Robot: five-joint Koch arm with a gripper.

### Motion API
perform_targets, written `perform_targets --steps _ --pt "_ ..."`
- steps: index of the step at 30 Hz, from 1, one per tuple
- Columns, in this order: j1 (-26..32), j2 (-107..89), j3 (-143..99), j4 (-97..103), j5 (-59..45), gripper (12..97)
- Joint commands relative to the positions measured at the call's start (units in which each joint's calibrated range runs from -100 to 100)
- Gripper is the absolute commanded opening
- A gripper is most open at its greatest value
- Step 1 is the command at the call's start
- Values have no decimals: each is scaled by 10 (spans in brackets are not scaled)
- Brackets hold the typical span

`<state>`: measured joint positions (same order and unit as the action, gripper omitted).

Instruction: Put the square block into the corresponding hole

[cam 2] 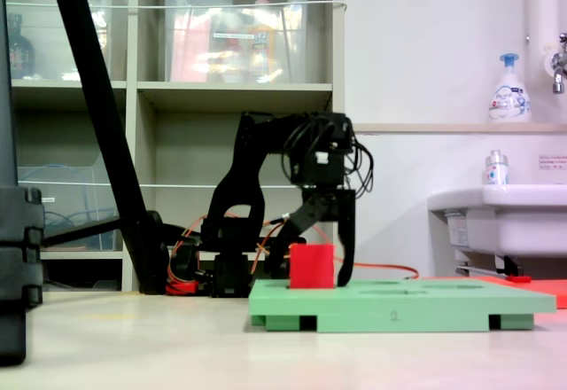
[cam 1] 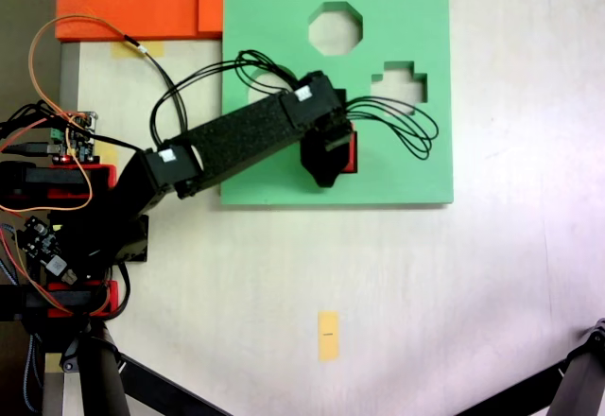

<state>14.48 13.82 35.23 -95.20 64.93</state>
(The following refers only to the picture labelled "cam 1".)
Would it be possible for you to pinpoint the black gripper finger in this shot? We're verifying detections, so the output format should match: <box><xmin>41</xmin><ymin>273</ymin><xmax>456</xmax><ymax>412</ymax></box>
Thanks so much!
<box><xmin>323</xmin><ymin>128</ymin><xmax>354</xmax><ymax>154</ymax></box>

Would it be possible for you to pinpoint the red square block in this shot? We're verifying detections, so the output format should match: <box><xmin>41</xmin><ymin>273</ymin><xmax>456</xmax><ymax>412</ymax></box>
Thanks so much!
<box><xmin>339</xmin><ymin>121</ymin><xmax>359</xmax><ymax>175</ymax></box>

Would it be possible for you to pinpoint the green shape-hole board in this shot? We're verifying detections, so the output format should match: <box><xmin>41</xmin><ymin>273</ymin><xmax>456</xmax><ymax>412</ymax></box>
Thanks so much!
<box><xmin>219</xmin><ymin>0</ymin><xmax>456</xmax><ymax>209</ymax></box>

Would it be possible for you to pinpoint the yellow tape marker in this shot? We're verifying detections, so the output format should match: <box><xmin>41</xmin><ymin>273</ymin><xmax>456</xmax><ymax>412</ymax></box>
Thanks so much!
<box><xmin>317</xmin><ymin>310</ymin><xmax>341</xmax><ymax>363</ymax></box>

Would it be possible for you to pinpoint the yellow tape strip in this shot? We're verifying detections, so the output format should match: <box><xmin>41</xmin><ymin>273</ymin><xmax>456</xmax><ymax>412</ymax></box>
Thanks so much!
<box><xmin>111</xmin><ymin>40</ymin><xmax>165</xmax><ymax>59</ymax></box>

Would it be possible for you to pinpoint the red base clamp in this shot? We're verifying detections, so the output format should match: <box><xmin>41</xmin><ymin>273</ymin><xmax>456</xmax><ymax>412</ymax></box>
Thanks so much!
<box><xmin>45</xmin><ymin>163</ymin><xmax>118</xmax><ymax>200</ymax></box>
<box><xmin>45</xmin><ymin>279</ymin><xmax>120</xmax><ymax>317</ymax></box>

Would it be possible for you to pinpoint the green-terminal circuit board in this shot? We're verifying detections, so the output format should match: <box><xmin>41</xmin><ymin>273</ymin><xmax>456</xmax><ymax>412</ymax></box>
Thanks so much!
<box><xmin>45</xmin><ymin>110</ymin><xmax>101</xmax><ymax>163</ymax></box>

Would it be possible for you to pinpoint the large orange slab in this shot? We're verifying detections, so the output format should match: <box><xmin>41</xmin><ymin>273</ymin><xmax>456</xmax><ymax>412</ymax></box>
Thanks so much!
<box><xmin>55</xmin><ymin>0</ymin><xmax>224</xmax><ymax>42</ymax></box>

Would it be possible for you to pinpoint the black converter circuit board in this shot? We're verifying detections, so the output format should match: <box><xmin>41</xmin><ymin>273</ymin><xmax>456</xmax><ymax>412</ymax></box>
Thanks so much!
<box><xmin>17</xmin><ymin>216</ymin><xmax>80</xmax><ymax>286</ymax></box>

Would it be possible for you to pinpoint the black tripod leg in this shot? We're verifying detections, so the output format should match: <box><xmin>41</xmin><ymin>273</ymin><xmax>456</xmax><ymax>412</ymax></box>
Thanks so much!
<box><xmin>453</xmin><ymin>318</ymin><xmax>605</xmax><ymax>416</ymax></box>
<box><xmin>41</xmin><ymin>320</ymin><xmax>233</xmax><ymax>416</ymax></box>

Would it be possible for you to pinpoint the black gripper wire loop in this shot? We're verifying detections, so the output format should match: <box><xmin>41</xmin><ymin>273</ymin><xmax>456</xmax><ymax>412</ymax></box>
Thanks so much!
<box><xmin>338</xmin><ymin>95</ymin><xmax>441</xmax><ymax>162</ymax></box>

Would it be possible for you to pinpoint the black elbow wire loop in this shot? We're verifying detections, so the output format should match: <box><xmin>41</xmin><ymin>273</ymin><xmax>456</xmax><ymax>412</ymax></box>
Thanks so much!
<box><xmin>149</xmin><ymin>49</ymin><xmax>306</xmax><ymax>148</ymax></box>

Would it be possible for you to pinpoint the black USB cable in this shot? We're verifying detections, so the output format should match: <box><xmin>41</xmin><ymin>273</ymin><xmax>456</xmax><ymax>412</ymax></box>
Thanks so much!
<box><xmin>0</xmin><ymin>140</ymin><xmax>143</xmax><ymax>156</ymax></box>

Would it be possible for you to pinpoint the long orange wire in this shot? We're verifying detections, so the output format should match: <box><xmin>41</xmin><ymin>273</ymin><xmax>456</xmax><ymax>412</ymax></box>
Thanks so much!
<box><xmin>0</xmin><ymin>14</ymin><xmax>146</xmax><ymax>214</ymax></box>

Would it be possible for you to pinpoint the blue braided cable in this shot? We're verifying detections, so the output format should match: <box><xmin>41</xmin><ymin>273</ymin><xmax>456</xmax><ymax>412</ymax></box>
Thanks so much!
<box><xmin>22</xmin><ymin>334</ymin><xmax>43</xmax><ymax>413</ymax></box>

